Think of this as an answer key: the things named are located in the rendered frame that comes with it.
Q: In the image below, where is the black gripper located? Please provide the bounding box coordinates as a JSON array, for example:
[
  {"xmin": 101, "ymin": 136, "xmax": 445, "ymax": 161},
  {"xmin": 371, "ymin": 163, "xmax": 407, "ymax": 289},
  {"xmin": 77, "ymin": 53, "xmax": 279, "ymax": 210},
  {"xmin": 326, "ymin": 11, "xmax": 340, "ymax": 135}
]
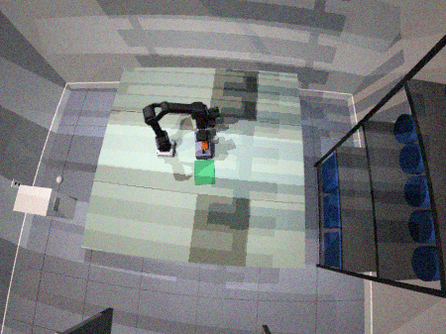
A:
[{"xmin": 195, "ymin": 121, "xmax": 208, "ymax": 142}]

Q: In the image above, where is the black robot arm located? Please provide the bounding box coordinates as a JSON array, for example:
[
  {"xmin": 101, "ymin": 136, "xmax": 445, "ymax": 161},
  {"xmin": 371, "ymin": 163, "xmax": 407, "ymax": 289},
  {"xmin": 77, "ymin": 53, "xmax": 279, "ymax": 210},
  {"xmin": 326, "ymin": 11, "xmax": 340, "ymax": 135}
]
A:
[{"xmin": 143, "ymin": 101, "xmax": 220, "ymax": 153}]

